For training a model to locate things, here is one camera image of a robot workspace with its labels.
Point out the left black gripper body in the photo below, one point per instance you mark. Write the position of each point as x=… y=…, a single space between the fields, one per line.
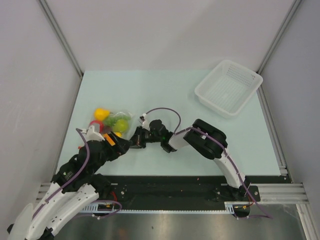
x=111 y=152

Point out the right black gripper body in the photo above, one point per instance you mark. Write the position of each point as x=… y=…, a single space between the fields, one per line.
x=143 y=137

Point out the green fake pear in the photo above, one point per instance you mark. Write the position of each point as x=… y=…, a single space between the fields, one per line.
x=121 y=126

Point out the clear zip top bag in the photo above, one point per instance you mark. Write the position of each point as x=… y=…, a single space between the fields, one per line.
x=108 y=129

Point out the green fake grapes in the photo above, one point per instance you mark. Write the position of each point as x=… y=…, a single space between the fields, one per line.
x=113 y=118

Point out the red fake apple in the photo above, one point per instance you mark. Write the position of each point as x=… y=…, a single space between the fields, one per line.
x=98 y=125

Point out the orange fake mango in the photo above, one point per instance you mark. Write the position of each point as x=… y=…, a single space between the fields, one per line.
x=119 y=134

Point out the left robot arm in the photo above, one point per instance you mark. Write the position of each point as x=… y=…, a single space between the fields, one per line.
x=75 y=175

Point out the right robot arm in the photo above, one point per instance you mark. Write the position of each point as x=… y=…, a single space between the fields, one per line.
x=207 y=140

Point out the white plastic basket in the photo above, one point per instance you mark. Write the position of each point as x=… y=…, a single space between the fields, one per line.
x=228 y=88

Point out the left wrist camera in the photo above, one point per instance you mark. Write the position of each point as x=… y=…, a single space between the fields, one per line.
x=91 y=135

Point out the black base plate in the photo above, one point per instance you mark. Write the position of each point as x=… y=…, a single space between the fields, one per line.
x=178 y=204

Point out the white cable duct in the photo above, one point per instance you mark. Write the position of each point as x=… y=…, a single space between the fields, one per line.
x=228 y=209

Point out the left aluminium frame post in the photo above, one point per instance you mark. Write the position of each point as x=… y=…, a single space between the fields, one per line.
x=51 y=19

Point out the aluminium frame post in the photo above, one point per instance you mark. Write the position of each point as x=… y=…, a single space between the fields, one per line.
x=293 y=10
x=51 y=19

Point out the aluminium rail right side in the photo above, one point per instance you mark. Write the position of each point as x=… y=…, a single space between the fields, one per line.
x=279 y=154

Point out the right aluminium frame post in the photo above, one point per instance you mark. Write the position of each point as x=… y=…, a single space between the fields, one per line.
x=293 y=10

